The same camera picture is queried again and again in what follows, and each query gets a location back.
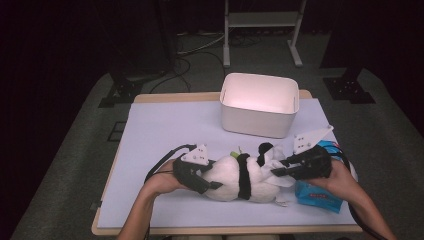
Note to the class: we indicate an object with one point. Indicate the white wet wipe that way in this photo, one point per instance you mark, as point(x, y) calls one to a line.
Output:
point(278, 180)

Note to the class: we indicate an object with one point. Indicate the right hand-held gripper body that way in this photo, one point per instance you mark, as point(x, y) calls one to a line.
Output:
point(315, 165)

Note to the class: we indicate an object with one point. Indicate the black stand base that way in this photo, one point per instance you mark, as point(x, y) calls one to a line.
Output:
point(121, 91)
point(348, 90)

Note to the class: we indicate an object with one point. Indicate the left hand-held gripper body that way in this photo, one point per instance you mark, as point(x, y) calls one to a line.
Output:
point(186, 170)

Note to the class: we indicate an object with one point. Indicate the white metal stand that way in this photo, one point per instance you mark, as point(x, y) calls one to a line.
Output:
point(260, 19)

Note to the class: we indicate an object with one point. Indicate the white plastic storage box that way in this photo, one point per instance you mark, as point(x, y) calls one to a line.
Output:
point(260, 100)

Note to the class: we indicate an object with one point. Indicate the panda plush toy with bamboo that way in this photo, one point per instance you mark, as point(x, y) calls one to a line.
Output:
point(226, 180)

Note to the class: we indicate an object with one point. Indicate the person's right hand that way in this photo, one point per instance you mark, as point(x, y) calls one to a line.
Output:
point(341, 183)

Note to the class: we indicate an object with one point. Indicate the person's left hand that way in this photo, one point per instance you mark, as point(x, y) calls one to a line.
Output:
point(165, 180)

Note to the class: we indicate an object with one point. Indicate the blue wet wipes packet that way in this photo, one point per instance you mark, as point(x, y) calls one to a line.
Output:
point(316, 196)

